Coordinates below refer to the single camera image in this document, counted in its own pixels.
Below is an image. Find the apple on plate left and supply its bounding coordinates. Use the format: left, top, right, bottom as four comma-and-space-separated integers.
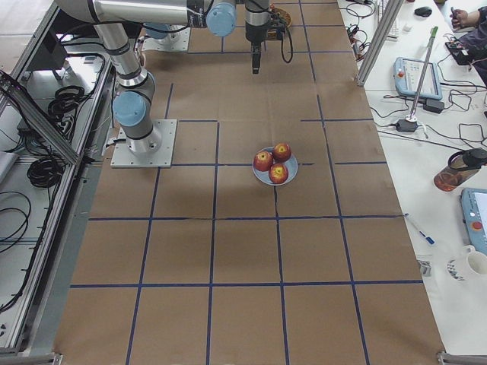
253, 151, 274, 172

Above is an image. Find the black power adapter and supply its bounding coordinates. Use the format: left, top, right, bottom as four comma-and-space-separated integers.
395, 119, 418, 133

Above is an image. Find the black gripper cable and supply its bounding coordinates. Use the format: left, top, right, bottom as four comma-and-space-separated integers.
279, 22, 294, 64

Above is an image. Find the round wicker basket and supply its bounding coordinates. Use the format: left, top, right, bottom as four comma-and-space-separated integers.
267, 7, 292, 40

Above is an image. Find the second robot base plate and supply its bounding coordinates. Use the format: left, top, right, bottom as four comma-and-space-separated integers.
142, 29, 190, 52

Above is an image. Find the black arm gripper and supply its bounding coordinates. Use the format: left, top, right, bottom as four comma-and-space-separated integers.
245, 9, 285, 75

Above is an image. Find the aluminium frame post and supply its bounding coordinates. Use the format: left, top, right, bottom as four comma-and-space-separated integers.
355, 0, 403, 87

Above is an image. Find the metal rod with green tip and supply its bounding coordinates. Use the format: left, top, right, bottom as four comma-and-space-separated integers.
406, 26, 438, 123

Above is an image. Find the blue teach pendant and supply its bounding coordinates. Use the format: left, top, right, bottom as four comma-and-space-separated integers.
460, 188, 486, 254
393, 57, 443, 100

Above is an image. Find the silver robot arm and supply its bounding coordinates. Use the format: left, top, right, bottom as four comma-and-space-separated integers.
56, 1, 288, 90

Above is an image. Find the black computer mouse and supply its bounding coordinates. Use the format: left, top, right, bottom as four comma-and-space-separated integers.
414, 6, 432, 17

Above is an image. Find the apple on plate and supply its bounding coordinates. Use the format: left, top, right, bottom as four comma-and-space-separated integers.
272, 142, 292, 163
268, 163, 288, 185
253, 151, 274, 172

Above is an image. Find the white mug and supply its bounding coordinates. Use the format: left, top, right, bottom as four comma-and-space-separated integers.
447, 245, 486, 281

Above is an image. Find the apple on plate back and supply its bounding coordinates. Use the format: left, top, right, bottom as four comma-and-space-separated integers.
272, 142, 292, 163

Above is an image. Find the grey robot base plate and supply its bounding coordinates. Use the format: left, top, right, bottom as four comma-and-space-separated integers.
110, 119, 177, 168

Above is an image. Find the brown water bottle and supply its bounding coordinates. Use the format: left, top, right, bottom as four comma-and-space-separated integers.
434, 148, 486, 192

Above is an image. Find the blue white pen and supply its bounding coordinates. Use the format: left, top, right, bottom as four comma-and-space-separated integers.
404, 213, 435, 246

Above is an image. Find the light blue plate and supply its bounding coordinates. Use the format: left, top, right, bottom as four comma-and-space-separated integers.
252, 147, 298, 186

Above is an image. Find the apple on plate front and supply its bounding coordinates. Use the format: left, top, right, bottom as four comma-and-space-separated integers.
268, 163, 288, 185

